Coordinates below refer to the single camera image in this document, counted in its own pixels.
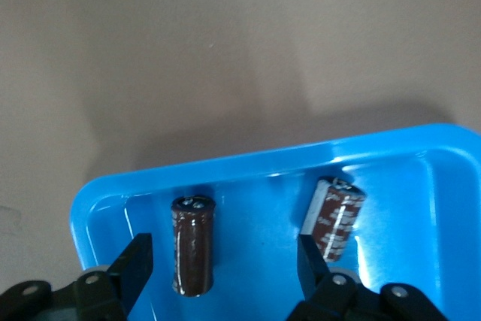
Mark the brown table cover sheet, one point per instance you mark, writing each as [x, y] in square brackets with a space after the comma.
[188, 35]

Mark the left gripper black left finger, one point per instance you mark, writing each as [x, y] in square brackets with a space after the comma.
[131, 268]

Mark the brown capacitor with white print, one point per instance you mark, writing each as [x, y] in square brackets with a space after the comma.
[336, 219]

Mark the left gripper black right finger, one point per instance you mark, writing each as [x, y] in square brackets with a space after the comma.
[313, 276]

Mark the plain dark brown capacitor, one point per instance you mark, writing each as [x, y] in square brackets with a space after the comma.
[193, 249]

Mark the blue plastic tray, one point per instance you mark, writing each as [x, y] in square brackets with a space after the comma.
[263, 261]

